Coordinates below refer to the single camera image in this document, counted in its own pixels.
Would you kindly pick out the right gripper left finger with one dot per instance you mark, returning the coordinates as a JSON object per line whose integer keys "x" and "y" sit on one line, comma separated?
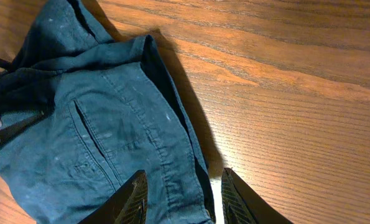
{"x": 128, "y": 205}

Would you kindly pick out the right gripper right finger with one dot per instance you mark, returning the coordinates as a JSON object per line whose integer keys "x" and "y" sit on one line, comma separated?
{"x": 242, "y": 205}

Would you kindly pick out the navy blue shorts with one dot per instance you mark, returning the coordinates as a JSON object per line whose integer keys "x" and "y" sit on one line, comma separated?
{"x": 96, "y": 111}

